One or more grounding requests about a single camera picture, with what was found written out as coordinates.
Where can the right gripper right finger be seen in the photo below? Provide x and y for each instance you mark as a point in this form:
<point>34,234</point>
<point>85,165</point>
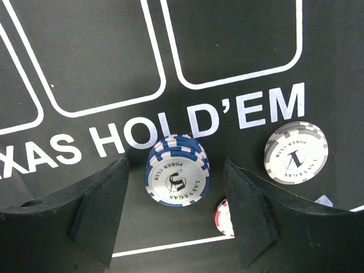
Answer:
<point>279,231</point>

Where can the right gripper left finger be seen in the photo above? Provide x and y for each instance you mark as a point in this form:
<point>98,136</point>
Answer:
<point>71,230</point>

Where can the red white chip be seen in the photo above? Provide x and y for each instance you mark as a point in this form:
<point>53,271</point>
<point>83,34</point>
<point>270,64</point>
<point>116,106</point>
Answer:
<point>222,219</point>

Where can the grey chips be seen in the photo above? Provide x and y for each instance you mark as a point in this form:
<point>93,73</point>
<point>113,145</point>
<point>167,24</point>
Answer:
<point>295,153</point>

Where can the blue chip stack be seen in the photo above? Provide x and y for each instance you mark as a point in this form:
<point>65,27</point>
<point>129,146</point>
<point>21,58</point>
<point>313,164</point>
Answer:
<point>177,171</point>

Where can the black poker table mat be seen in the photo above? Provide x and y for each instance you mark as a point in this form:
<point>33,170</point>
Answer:
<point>84,83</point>

